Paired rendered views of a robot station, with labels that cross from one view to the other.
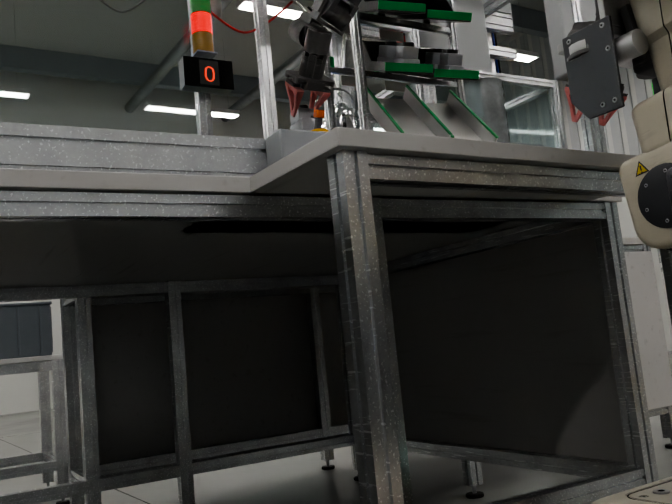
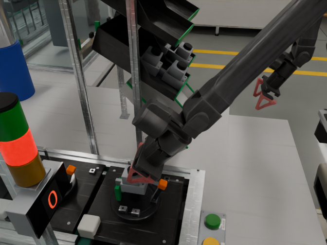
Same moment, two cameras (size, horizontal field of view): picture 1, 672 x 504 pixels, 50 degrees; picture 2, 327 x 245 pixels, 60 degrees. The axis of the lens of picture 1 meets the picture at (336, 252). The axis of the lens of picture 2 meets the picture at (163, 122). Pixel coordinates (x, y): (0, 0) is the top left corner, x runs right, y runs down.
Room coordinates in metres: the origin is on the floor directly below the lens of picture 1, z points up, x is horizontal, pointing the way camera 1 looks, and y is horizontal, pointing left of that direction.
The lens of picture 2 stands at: (1.24, 0.36, 1.63)
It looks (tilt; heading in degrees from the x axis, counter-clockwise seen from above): 38 degrees down; 312
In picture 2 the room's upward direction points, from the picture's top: straight up
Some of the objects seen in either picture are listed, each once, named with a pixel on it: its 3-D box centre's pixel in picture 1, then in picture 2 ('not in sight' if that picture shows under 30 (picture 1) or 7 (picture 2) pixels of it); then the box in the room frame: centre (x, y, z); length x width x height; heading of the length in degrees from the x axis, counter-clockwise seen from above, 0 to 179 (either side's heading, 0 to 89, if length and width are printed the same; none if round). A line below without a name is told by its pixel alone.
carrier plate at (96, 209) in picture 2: not in sight; (136, 203); (1.63, 0.05, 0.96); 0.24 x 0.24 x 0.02; 30
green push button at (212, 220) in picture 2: not in sight; (212, 221); (1.43, -0.05, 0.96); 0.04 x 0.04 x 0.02
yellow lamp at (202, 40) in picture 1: (203, 45); (26, 166); (1.63, 0.27, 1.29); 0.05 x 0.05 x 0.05
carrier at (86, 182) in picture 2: not in sight; (48, 178); (1.85, 0.17, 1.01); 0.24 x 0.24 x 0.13; 30
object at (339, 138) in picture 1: (425, 197); (206, 190); (1.55, -0.21, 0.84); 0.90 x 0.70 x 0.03; 123
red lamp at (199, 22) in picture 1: (201, 25); (16, 144); (1.63, 0.27, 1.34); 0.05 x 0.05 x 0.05
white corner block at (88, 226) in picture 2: not in sight; (89, 226); (1.66, 0.18, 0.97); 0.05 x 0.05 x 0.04; 30
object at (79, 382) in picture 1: (336, 371); not in sight; (3.14, 0.05, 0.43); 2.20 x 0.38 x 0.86; 120
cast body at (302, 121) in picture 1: (301, 122); (130, 177); (1.63, 0.05, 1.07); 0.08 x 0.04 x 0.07; 30
